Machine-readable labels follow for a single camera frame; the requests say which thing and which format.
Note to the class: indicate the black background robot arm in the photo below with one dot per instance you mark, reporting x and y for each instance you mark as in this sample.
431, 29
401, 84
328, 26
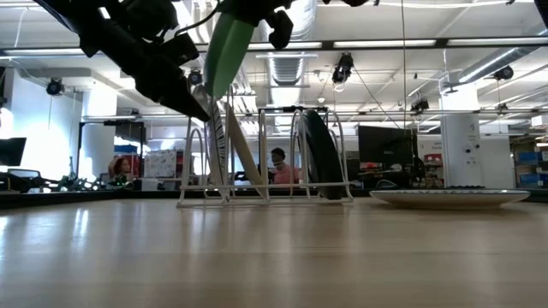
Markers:
73, 184

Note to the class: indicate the white patterned board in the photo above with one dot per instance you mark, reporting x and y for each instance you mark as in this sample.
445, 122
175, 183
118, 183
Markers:
159, 163

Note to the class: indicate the black ceiling camera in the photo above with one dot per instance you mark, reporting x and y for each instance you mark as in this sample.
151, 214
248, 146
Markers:
504, 73
195, 78
342, 68
419, 106
55, 86

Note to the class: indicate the black aluminium table frame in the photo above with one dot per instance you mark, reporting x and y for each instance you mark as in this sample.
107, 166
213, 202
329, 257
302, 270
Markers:
55, 197

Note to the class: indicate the silver ventilation duct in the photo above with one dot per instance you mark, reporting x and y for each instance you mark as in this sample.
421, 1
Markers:
289, 70

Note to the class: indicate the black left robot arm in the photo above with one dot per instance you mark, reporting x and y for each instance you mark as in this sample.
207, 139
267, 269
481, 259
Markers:
150, 72

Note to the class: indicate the blue white striped plate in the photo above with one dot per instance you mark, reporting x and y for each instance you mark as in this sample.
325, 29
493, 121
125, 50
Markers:
219, 141

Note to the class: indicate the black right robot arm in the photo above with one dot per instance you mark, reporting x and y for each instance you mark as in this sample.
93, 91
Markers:
543, 8

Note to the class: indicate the dark teal plate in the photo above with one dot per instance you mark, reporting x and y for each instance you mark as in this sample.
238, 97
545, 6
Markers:
323, 158

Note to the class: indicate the black monitor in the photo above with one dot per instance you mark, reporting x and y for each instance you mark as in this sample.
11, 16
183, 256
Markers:
13, 150
385, 145

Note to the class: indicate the green plate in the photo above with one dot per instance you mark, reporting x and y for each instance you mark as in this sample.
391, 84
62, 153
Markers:
224, 60

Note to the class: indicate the yellow patterned plate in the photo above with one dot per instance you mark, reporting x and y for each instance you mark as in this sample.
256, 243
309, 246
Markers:
244, 149

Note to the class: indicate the floral patterned plate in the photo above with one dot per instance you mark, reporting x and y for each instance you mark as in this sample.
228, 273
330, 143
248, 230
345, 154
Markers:
449, 197

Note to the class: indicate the person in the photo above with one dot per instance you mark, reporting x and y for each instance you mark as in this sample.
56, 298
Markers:
120, 167
282, 171

